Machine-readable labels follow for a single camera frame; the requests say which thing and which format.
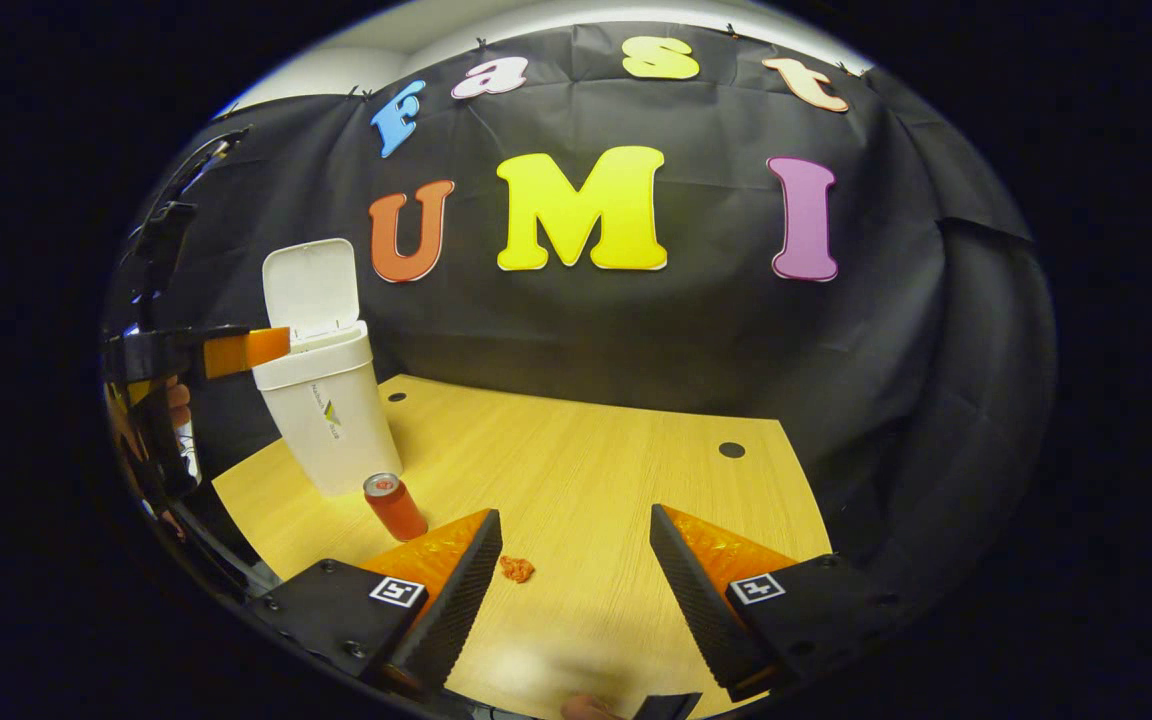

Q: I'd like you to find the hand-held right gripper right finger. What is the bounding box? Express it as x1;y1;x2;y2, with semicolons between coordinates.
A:
649;503;902;703

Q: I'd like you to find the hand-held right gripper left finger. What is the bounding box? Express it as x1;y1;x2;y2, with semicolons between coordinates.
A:
251;508;504;701

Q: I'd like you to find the red pop can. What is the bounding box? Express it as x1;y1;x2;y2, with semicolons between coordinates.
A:
363;472;429;542

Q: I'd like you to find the white desktop garbage bin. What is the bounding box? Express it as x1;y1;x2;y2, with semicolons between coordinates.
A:
252;238;404;497

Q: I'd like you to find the wooden desktop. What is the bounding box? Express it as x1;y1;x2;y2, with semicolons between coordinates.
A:
211;374;834;720

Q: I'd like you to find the black stand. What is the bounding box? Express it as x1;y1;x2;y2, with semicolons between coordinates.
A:
131;128;252;301

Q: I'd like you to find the black backdrop cloth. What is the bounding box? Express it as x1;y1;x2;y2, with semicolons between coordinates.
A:
101;20;1057;641

